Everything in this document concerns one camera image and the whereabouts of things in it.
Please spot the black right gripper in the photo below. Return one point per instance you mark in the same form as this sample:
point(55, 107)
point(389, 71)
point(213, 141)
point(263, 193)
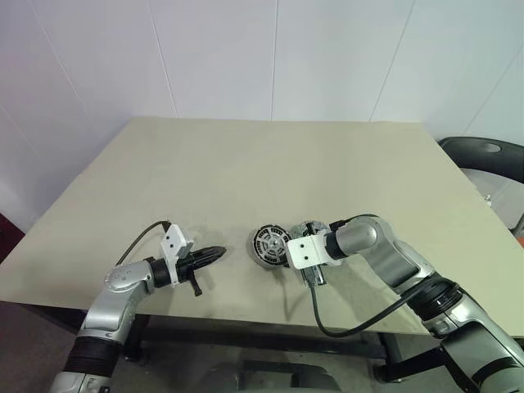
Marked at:
point(314, 276)

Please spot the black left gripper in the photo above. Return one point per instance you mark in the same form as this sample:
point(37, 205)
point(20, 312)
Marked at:
point(185, 266)

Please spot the grey motor cover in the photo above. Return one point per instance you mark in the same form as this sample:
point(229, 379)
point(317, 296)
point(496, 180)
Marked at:
point(311, 227)

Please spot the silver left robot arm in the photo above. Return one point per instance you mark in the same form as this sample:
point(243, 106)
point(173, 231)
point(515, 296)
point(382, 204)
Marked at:
point(110, 294)

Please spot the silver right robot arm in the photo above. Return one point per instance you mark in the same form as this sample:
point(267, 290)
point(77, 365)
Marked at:
point(393, 258)

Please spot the black flat bar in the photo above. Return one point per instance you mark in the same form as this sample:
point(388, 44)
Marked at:
point(282, 366)

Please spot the dark grey rounded shape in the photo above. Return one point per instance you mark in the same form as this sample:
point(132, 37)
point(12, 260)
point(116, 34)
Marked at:
point(315, 380)

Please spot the dark red cabinet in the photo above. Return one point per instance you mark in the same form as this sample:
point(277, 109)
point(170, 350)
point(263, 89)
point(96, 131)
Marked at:
point(8, 241)

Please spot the black folding chair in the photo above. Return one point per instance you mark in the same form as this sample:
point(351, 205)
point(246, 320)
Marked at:
point(471, 149)

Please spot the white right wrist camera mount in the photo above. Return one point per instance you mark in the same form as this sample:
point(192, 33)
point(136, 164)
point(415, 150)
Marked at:
point(305, 251)

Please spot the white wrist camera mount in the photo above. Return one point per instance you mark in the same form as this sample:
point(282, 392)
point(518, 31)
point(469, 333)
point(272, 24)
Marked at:
point(170, 241)
point(305, 251)

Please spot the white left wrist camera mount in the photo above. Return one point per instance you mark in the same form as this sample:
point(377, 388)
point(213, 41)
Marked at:
point(170, 241)

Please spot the black table frame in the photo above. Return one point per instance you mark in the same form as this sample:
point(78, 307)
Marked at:
point(245, 340)

